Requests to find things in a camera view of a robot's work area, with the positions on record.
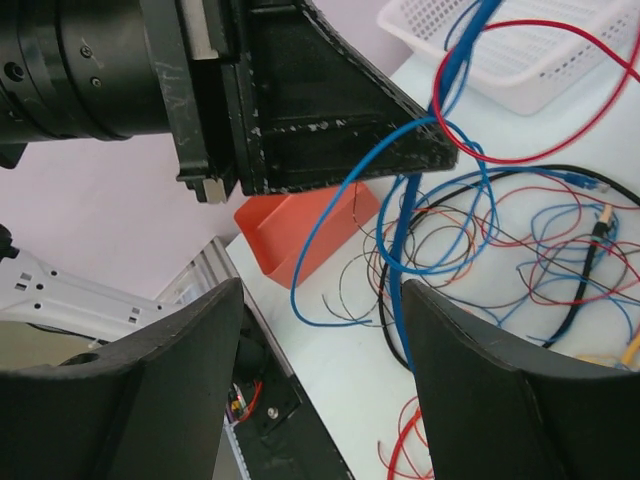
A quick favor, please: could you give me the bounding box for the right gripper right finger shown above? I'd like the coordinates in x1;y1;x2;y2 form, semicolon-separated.
402;280;639;479

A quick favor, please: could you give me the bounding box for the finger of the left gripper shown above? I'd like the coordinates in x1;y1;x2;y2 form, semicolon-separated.
239;1;426;196

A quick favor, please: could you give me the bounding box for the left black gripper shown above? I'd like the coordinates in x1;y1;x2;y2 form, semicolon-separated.
1;1;237;203

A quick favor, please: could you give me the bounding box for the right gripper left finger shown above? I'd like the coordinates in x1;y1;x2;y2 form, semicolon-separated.
1;278;244;479

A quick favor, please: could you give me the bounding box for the thick blue cable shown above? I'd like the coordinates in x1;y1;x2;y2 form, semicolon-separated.
389;0;504;374

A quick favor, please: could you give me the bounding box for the orange plastic bin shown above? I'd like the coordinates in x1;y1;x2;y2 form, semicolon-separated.
234;183;380;289

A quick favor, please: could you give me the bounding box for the left white mesh basket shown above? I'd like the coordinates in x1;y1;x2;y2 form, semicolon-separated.
377;0;639;115

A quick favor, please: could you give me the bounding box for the thin orange wire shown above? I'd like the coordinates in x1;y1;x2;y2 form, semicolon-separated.
377;394;436;480

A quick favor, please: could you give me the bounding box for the thin blue wire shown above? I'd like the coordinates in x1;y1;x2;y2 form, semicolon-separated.
289;117;640;329

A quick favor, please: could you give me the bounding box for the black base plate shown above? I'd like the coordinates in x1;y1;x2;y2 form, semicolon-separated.
226;306;354;480

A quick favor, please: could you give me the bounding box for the yellow wire bundle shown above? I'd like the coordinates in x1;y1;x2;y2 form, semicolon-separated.
574;334;640;374

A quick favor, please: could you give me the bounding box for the thick black cable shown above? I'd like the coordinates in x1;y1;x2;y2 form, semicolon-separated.
377;163;640;371

